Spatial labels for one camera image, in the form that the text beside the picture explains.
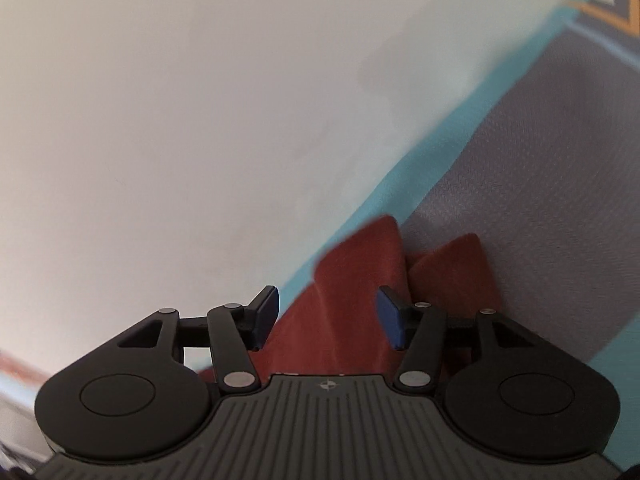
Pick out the teal and grey bed sheet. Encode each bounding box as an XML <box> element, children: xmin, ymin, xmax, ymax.
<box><xmin>196</xmin><ymin>0</ymin><xmax>640</xmax><ymax>468</ymax></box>

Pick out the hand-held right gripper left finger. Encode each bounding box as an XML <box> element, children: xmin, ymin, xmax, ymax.
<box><xmin>117</xmin><ymin>285</ymin><xmax>281</xmax><ymax>394</ymax></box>

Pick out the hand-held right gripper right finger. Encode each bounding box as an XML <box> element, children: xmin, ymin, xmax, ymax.
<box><xmin>375</xmin><ymin>285</ymin><xmax>539</xmax><ymax>393</ymax></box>

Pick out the red knit sweater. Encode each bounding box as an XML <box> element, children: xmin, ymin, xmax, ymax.
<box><xmin>249</xmin><ymin>215</ymin><xmax>504</xmax><ymax>380</ymax></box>

